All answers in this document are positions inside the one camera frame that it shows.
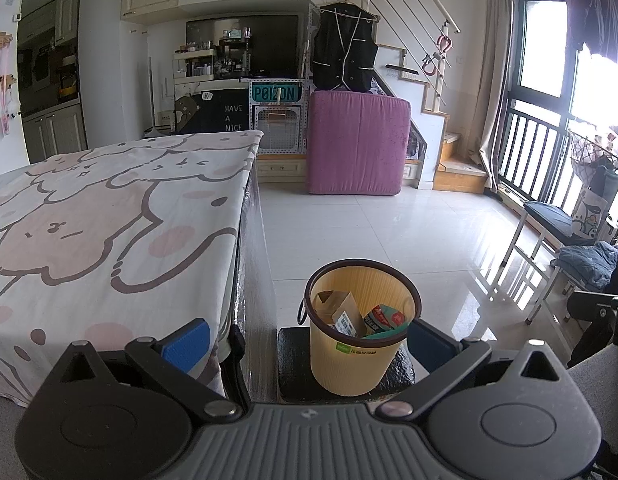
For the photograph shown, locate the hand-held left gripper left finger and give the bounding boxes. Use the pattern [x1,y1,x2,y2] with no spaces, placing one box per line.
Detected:
[44,318,242,423]

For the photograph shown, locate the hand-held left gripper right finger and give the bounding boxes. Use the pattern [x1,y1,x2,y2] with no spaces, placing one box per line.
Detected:
[374,319,575,419]

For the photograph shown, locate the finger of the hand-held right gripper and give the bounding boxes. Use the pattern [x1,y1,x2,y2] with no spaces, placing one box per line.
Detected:
[566,290,618,367]

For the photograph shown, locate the light blue snack packet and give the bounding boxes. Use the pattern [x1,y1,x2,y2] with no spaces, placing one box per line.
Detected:
[361,305,408,337]

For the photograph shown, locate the yellow plastic waste bin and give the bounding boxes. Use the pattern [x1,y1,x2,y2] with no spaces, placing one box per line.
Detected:
[296,258,422,396]

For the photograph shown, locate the brown cardboard box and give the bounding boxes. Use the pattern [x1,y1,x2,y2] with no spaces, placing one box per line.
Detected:
[314,290,368,338]

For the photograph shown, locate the blue denim cloth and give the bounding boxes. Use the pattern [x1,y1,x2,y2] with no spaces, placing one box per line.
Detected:
[558,241,618,291]

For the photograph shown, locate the printed tote bag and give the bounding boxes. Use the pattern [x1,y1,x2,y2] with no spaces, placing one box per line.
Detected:
[572,187,612,241]

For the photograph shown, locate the white chair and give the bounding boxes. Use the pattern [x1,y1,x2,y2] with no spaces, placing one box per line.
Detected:
[502,200,618,326]

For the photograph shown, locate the dark blue seat cushion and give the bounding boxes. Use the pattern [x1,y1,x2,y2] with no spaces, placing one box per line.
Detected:
[524,201,597,246]

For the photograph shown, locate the black balcony railing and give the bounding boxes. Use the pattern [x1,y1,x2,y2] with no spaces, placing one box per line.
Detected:
[499,97,618,221]

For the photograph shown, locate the white wooden staircase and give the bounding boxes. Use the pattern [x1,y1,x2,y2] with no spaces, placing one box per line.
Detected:
[376,45,490,192]

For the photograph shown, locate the pink folded mattress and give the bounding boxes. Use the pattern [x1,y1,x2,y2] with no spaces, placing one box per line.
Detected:
[306,90,411,196]

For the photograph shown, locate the black letter board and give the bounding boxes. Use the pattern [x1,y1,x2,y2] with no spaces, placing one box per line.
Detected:
[175,89,252,135]

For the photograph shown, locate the white perforated cabinet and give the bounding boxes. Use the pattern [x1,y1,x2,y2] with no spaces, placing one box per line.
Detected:
[249,79,310,156]

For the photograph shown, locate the cream kitchen base cabinet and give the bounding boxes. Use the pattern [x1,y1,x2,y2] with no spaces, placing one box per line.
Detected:
[21,105,87,163]

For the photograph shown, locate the teal sign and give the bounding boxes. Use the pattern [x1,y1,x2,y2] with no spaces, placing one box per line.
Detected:
[250,82,301,103]

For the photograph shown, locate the beige curtain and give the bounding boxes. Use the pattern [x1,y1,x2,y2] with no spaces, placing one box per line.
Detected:
[476,0,515,193]

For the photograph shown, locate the black vest with white trim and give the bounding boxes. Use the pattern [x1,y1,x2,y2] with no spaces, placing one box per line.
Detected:
[311,2,379,93]

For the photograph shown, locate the dark hanging clothes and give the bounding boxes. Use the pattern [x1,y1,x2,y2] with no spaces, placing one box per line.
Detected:
[566,0,618,66]

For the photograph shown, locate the pink hanging ornament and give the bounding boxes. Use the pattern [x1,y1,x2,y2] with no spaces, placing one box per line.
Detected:
[0,32,17,138]

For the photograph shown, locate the metal stair railing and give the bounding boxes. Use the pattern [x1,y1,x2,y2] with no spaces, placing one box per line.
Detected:
[236,0,460,111]

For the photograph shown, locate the wire basket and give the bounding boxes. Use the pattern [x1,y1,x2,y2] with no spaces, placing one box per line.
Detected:
[569,130,618,171]

